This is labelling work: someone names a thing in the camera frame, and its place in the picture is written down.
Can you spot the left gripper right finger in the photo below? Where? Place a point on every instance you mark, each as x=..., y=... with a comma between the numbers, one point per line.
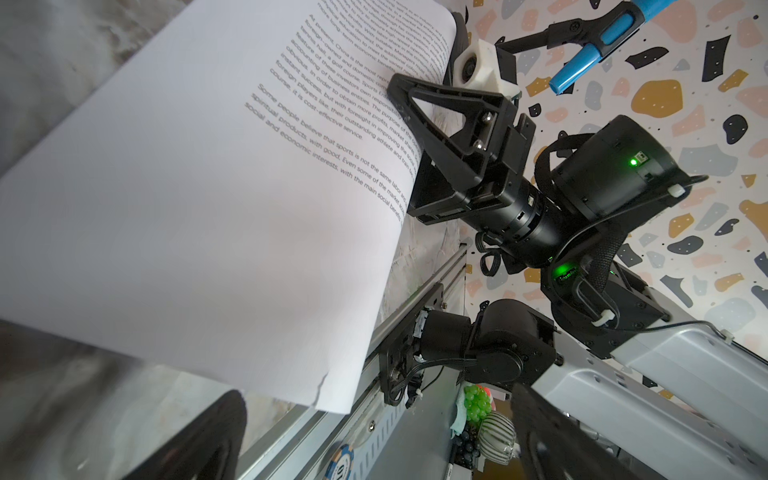
x=553, y=447

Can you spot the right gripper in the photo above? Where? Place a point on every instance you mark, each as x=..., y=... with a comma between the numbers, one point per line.
x=473, y=169

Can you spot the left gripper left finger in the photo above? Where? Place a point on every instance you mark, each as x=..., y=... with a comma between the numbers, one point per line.
x=207, y=448

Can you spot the paper with printed text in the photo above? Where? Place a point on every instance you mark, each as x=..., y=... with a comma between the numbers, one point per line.
x=229, y=203

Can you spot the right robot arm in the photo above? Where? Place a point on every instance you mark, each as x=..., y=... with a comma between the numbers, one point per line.
x=616, y=367

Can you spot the striped toy melon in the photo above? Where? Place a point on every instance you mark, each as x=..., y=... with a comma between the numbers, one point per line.
x=497, y=439

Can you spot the green toy grapes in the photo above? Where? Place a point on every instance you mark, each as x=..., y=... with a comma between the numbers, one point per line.
x=478, y=403

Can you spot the blue toy microphone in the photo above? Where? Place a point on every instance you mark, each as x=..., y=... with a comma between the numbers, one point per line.
x=588, y=57

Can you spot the poker chip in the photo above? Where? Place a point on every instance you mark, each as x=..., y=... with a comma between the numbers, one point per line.
x=341, y=464

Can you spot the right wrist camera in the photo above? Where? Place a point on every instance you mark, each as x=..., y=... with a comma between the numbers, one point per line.
x=479, y=68

